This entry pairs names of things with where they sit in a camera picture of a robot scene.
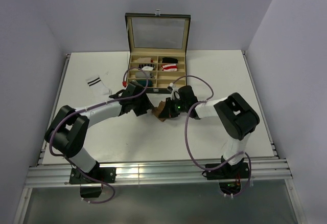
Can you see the black compartment storage box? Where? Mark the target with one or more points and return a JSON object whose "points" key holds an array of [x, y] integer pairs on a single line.
{"points": [[152, 37]]}

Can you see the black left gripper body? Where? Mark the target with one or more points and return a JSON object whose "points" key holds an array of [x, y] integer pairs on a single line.
{"points": [[141, 105]]}

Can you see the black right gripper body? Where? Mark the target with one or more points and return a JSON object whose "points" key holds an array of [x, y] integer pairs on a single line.
{"points": [[175, 107]]}

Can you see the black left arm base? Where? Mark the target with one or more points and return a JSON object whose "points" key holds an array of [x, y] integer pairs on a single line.
{"points": [[92, 184]]}

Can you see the rolled grey sock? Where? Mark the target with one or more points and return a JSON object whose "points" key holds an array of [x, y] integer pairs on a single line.
{"points": [[144, 75]]}

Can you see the rolled black white sock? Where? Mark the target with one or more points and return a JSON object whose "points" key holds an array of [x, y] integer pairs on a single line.
{"points": [[147, 67]]}

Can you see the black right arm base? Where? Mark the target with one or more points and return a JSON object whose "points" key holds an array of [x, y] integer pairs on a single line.
{"points": [[234, 173]]}

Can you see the red white striped sock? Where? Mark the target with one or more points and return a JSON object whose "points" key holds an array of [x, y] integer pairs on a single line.
{"points": [[169, 68]]}

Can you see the aluminium table frame rail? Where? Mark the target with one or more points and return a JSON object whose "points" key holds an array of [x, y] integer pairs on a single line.
{"points": [[174, 172]]}

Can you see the white sock black stripes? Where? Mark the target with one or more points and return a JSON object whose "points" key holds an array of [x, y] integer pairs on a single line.
{"points": [[98, 88]]}

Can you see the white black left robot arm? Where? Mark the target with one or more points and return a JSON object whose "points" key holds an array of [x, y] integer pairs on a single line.
{"points": [[67, 131]]}

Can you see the rolled teal sock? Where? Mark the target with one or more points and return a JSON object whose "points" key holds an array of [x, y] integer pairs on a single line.
{"points": [[148, 83]]}

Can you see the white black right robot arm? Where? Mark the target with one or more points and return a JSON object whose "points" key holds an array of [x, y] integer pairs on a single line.
{"points": [[238, 118]]}

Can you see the brown ribbed sock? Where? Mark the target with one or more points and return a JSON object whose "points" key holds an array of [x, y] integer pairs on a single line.
{"points": [[161, 112]]}

